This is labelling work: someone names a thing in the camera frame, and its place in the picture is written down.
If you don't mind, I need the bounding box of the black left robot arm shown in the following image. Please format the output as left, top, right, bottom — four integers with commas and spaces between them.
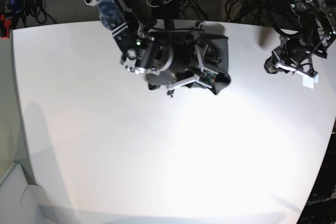
264, 0, 335, 89

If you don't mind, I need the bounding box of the dark grey t-shirt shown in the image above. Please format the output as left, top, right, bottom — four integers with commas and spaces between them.
146, 22, 232, 96

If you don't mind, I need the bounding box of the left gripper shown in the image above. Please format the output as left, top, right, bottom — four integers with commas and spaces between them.
264, 47, 312, 75

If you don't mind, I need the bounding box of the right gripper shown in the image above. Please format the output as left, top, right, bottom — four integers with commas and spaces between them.
145, 23, 220, 99

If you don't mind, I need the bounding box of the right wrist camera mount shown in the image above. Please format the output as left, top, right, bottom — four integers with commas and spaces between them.
166, 23, 220, 99

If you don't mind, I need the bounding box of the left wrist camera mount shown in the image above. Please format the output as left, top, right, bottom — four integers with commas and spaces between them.
275, 57, 319, 89

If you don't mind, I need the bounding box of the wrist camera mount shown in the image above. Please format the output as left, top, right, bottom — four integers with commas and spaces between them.
166, 23, 220, 99
275, 57, 319, 89

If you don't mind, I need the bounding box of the red and black clamp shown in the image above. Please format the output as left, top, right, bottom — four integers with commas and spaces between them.
1, 14, 12, 39

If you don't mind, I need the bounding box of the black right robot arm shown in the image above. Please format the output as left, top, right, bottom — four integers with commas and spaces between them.
84, 0, 231, 96

